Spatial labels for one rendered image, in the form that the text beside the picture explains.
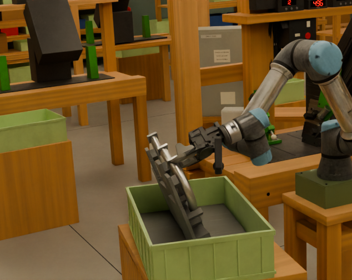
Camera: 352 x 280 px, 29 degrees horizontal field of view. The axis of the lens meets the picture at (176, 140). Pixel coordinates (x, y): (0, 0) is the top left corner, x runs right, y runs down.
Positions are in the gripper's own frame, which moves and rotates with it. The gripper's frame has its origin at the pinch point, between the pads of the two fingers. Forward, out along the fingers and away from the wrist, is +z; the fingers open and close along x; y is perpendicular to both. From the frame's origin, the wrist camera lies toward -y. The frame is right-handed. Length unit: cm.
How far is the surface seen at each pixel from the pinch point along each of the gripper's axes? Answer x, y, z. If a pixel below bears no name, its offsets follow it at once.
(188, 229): -9.4, -18.6, 5.1
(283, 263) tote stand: -28, -39, -21
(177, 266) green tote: -8.7, -28.4, 14.0
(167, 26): -652, 501, -209
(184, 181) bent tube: 1.3, -7.2, 0.2
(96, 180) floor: -341, 170, 8
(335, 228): -48, -32, -51
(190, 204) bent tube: -4.1, -13.0, 1.2
